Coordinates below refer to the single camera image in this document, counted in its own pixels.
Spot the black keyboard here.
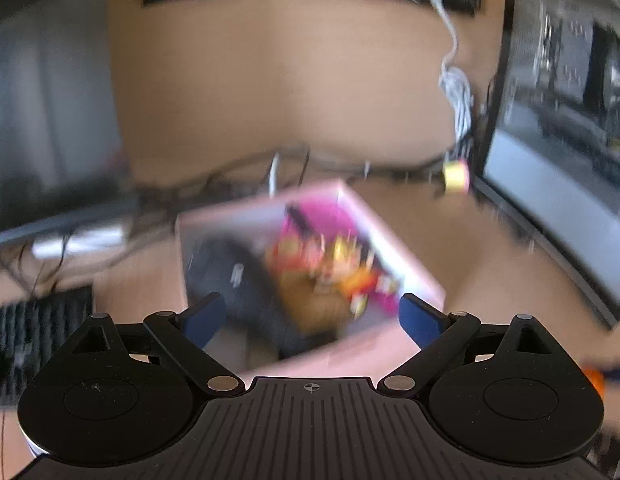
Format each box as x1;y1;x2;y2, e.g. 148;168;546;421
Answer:
0;285;96;407

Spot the white cable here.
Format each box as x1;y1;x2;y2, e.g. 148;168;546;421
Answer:
404;0;477;162

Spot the brown plush pouch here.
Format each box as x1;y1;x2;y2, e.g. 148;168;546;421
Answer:
279;274;351;333

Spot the black computer monitor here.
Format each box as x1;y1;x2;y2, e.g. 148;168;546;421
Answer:
0;10;136;252

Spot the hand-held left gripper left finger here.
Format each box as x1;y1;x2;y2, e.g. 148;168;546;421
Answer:
67;292;247;398

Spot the red yellow small toy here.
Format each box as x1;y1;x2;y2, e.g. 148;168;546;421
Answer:
269;236;397;317

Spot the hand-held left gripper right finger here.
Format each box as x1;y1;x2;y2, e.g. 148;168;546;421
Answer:
377;294;556;398

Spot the pink cardboard box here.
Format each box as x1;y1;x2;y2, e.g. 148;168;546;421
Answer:
174;180;447;377

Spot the bundle of black cables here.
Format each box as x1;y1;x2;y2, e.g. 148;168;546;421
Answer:
128;144;472;222

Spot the orange plush toy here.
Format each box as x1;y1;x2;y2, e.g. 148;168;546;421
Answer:
584;367;605;397

